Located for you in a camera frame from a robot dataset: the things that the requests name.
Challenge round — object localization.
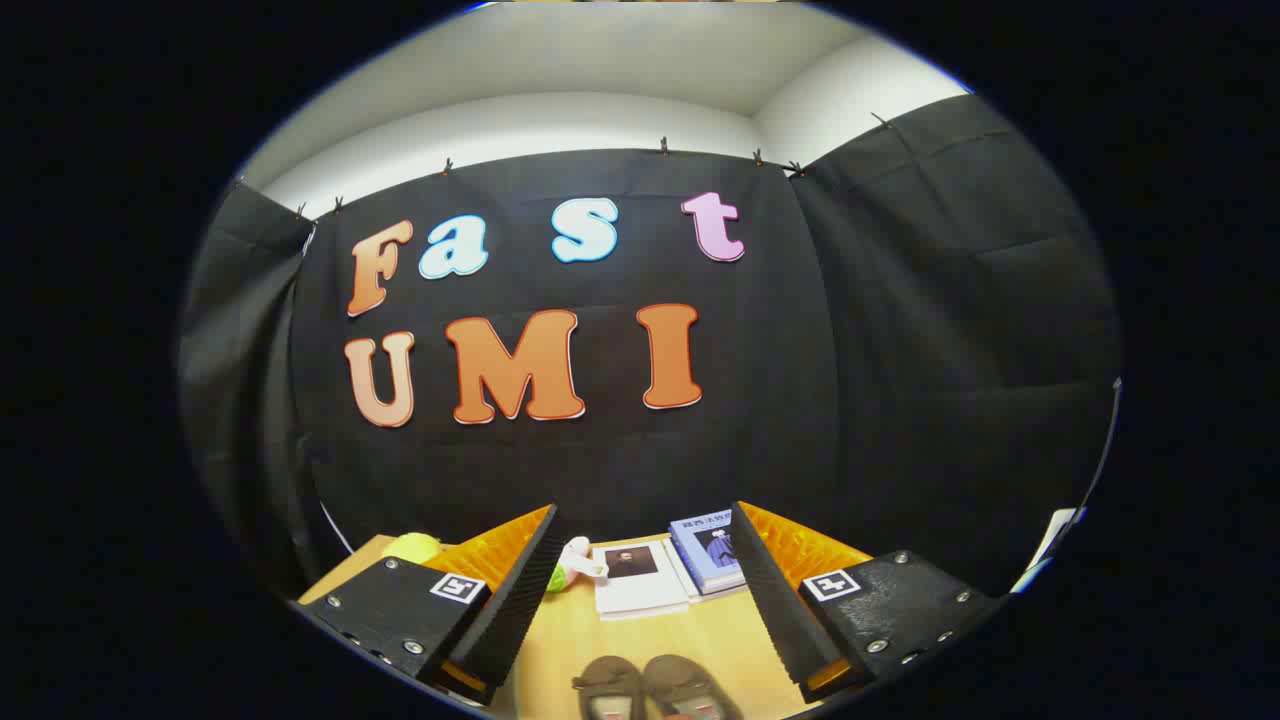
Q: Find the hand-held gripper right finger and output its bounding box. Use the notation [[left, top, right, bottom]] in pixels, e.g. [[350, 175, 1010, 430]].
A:
[[730, 500, 1006, 704]]

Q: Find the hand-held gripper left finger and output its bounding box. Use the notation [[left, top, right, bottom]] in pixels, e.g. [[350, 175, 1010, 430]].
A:
[[297, 503, 561, 706]]

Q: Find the brown fuzzy shoe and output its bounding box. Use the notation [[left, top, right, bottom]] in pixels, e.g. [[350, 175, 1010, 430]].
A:
[[643, 654, 743, 720], [572, 655, 648, 720]]

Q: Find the green and pink plush toy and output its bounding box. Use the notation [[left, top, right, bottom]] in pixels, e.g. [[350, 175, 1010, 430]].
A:
[[545, 537, 609, 594]]

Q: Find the blue cover book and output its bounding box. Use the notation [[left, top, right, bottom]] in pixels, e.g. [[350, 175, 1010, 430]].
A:
[[668, 510, 746, 591]]

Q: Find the yellow plush toy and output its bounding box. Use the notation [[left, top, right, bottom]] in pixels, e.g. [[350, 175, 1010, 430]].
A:
[[382, 533, 442, 566]]

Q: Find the white book with portrait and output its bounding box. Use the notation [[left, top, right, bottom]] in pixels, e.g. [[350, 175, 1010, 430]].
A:
[[592, 543, 691, 621]]

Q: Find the black backdrop cloth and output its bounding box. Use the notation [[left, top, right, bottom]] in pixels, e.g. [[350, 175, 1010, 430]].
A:
[[178, 93, 1123, 601]]

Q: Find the white device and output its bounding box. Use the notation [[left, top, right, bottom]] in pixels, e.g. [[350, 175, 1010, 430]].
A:
[[1010, 507, 1087, 595]]

